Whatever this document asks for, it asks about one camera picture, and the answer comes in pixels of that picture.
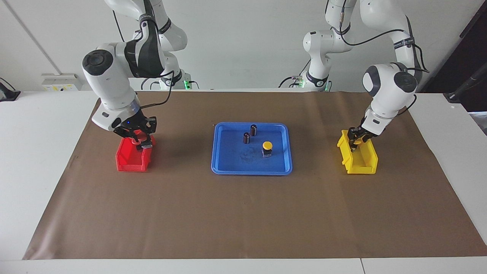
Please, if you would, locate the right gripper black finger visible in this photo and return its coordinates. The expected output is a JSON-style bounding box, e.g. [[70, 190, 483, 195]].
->
[[142, 117, 157, 149], [114, 129, 139, 145]]

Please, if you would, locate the red push button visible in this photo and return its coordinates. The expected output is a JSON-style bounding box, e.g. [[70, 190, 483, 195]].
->
[[133, 131, 153, 150]]

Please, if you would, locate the yellow plastic bin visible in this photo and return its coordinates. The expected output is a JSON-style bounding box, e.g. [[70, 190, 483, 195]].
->
[[337, 130, 379, 175]]

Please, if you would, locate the red plastic bin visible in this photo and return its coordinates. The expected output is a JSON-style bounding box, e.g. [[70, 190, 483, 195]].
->
[[115, 127, 156, 172]]

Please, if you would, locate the blue plastic tray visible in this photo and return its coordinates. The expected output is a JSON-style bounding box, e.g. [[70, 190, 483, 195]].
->
[[211, 122, 293, 175]]

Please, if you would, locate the black stand pole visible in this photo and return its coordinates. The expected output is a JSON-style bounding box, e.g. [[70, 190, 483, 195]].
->
[[443, 63, 487, 103]]

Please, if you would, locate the black device at table edge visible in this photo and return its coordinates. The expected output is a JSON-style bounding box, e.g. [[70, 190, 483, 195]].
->
[[0, 78, 21, 102]]

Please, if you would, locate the brown paper table mat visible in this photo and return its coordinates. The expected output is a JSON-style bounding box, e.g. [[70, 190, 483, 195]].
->
[[23, 91, 487, 260]]

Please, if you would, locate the black backdrop panel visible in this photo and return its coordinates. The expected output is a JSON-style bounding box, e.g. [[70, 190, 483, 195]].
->
[[420, 0, 487, 113]]

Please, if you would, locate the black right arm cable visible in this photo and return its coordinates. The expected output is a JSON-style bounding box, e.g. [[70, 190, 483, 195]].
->
[[112, 11, 175, 108]]

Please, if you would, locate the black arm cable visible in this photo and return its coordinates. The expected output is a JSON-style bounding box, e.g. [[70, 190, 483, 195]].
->
[[325, 0, 430, 115], [112, 11, 175, 108]]

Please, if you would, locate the black right base cable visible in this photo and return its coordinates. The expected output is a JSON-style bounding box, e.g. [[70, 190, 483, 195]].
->
[[141, 75, 199, 90]]

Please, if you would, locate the black base cable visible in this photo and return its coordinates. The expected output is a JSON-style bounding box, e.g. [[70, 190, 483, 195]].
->
[[141, 75, 199, 90], [279, 61, 310, 89]]

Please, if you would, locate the white wall socket box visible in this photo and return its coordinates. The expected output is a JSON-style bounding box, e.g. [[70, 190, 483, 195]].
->
[[42, 74, 82, 91]]

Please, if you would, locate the black left base cable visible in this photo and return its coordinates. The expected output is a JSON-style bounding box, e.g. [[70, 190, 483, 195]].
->
[[279, 61, 310, 89]]

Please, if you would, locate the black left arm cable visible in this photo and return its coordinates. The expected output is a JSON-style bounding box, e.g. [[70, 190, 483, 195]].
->
[[325, 0, 430, 115]]

